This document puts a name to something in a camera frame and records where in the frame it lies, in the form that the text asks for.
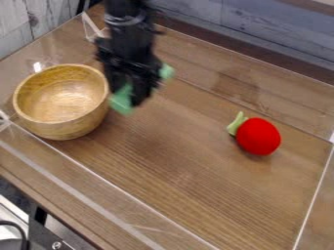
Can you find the black metal table frame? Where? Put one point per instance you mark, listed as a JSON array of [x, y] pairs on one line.
[[42, 238]]

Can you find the brown wooden bowl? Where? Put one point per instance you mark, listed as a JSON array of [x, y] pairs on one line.
[[62, 102]]

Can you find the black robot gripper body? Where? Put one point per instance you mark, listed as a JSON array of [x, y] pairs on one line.
[[129, 47]]

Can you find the red plush tomato toy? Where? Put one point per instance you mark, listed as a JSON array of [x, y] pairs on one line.
[[256, 134]]

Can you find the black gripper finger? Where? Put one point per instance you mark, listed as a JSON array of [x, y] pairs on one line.
[[118, 78], [144, 85]]

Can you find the clear acrylic corner bracket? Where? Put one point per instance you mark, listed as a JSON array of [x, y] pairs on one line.
[[93, 32]]

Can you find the green rectangular block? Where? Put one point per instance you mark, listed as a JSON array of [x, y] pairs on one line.
[[121, 102]]

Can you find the clear acrylic tray wall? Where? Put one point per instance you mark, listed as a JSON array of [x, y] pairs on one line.
[[103, 213]]

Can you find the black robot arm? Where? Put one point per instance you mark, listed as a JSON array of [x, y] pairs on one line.
[[129, 10]]

